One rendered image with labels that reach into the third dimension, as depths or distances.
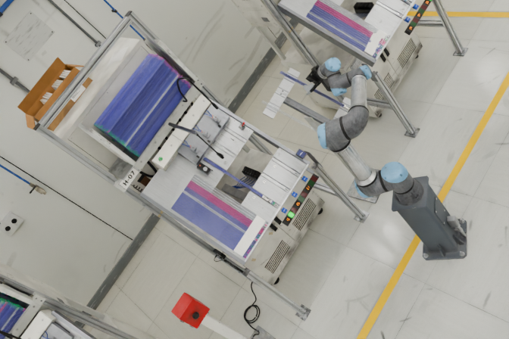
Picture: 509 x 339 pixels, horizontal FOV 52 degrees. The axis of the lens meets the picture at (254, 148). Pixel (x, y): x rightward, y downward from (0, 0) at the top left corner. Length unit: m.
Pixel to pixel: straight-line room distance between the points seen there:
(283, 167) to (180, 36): 2.03
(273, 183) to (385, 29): 1.22
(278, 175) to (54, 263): 2.31
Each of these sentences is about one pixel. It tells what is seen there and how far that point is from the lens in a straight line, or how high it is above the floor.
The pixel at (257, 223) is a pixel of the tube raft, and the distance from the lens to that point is 2.93.
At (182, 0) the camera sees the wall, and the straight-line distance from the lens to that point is 4.67.
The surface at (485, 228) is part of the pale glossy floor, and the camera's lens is 3.24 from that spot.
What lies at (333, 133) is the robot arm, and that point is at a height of 1.17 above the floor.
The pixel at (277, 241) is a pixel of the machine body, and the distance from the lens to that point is 3.49.
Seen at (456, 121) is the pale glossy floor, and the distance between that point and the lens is 3.73.
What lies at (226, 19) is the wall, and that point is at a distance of 4.92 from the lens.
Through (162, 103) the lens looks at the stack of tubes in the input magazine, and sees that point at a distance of 2.89.
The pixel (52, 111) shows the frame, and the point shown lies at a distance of 2.73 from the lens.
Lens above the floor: 2.78
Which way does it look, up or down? 38 degrees down
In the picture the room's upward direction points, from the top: 45 degrees counter-clockwise
